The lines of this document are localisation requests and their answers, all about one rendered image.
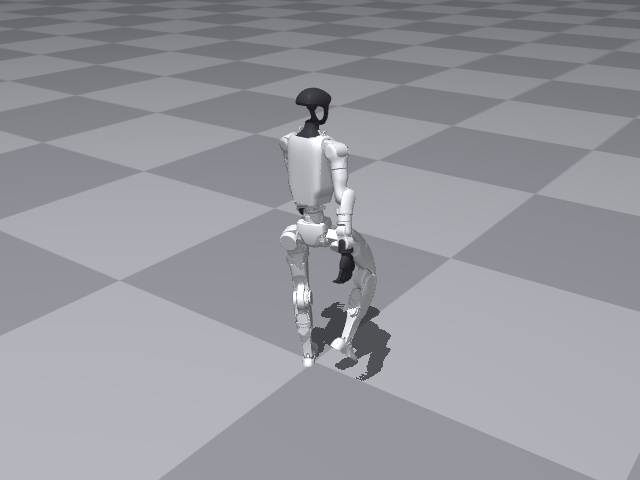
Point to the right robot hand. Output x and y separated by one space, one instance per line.
347 264

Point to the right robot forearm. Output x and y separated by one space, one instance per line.
344 218

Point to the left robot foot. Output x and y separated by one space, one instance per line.
308 361

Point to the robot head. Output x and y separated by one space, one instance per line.
313 97

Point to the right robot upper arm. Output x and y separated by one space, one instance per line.
337 154

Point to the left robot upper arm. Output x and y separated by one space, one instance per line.
283 144

